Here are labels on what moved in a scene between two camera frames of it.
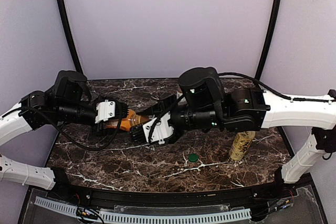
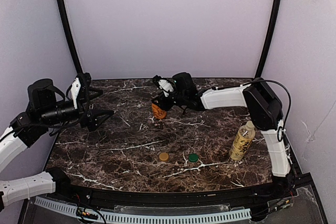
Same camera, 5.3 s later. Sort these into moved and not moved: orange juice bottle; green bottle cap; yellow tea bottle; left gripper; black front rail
Moved: left gripper; orange juice bottle
Not moved: black front rail; yellow tea bottle; green bottle cap
